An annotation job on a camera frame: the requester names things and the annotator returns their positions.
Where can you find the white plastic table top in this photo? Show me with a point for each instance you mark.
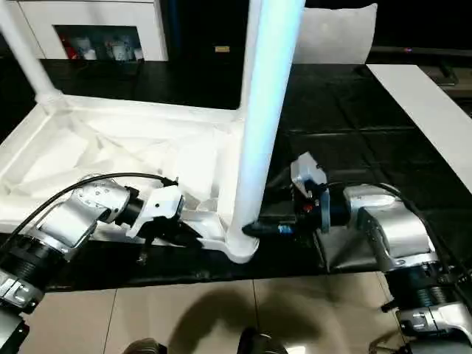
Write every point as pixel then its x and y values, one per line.
pixel 110 129

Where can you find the white plastic table leg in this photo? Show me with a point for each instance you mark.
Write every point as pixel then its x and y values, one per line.
pixel 248 55
pixel 26 55
pixel 265 110

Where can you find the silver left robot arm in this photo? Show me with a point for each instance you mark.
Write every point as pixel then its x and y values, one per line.
pixel 81 210

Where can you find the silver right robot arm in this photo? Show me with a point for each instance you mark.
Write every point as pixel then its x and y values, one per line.
pixel 387 228

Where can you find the black work mat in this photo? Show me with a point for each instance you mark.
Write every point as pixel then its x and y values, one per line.
pixel 368 129

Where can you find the black right robot foot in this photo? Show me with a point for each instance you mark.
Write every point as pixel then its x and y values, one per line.
pixel 260 341

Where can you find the small white cup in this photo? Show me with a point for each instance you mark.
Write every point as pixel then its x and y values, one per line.
pixel 138 54
pixel 88 54

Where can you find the grey cushion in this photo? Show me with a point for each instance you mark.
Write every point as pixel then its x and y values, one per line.
pixel 339 37

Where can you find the printed glass jar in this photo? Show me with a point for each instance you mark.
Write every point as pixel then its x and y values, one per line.
pixel 121 49
pixel 108 48

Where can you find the black cabinet with gold label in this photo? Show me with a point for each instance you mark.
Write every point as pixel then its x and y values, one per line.
pixel 206 37

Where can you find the black bar with red light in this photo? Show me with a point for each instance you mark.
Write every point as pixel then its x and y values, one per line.
pixel 420 50

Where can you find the red bottle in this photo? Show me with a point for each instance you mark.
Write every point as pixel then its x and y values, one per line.
pixel 70 48

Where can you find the white sideboard with glass doors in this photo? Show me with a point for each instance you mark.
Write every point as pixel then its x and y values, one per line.
pixel 110 14

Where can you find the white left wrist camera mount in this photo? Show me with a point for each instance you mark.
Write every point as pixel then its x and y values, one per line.
pixel 158 204

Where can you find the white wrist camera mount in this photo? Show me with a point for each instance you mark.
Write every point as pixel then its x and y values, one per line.
pixel 308 173
pixel 158 204

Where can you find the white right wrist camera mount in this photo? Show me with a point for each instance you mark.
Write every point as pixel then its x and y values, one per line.
pixel 308 173

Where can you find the chrome tube frame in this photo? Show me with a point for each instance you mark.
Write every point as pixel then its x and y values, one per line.
pixel 387 344

